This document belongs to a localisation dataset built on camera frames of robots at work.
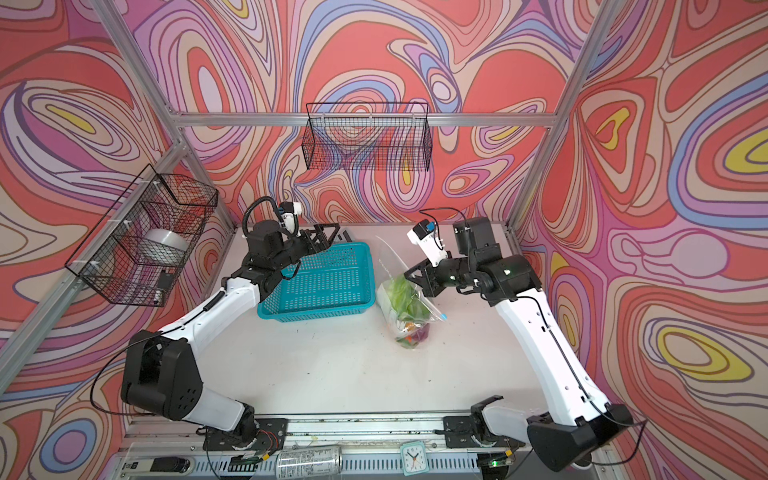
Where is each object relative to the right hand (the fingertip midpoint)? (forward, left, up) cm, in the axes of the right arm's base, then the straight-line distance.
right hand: (412, 283), depth 66 cm
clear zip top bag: (+3, +4, +3) cm, 6 cm away
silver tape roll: (+10, +59, +4) cm, 60 cm away
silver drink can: (-30, +24, -25) cm, 46 cm away
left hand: (+19, +20, -1) cm, 28 cm away
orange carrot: (-4, 0, -13) cm, 13 cm away
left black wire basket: (+12, +70, -1) cm, 71 cm away
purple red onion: (-3, -4, -20) cm, 21 cm away
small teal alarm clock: (-30, +1, -28) cm, 42 cm away
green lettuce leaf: (-2, +1, -3) cm, 4 cm away
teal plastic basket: (+23, +23, -30) cm, 44 cm away
